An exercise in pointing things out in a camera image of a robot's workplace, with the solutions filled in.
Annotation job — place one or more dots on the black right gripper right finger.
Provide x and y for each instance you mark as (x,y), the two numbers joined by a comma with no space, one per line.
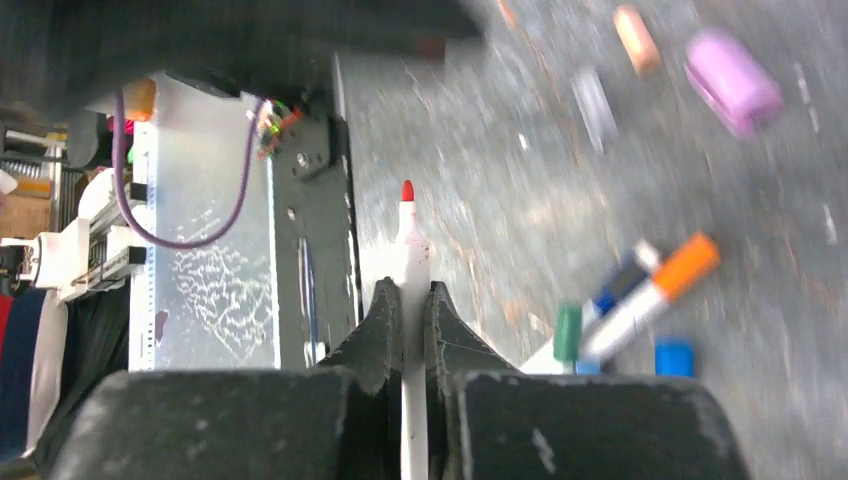
(472,432)

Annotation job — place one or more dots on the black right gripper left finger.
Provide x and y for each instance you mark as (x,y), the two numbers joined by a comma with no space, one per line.
(367,416)

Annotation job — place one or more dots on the red capped white marker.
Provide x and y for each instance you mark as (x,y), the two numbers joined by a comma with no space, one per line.
(413,280)

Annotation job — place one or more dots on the blue capped white marker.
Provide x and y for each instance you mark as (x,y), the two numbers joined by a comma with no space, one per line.
(674,357)

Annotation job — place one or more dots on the clear pen cap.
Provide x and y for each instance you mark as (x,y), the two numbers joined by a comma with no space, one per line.
(594,108)

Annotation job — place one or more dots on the peach marker cap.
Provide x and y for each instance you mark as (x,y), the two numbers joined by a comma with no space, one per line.
(636,39)

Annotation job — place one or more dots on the pink highlighter cap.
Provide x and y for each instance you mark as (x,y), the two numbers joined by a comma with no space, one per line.
(739,91)

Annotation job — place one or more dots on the grey blue capped pen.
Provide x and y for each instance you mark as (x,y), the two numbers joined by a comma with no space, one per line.
(643,260)

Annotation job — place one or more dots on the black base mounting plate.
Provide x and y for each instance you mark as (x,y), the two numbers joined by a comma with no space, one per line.
(318,277)

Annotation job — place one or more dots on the orange capped white marker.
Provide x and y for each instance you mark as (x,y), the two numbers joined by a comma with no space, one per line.
(697,257)

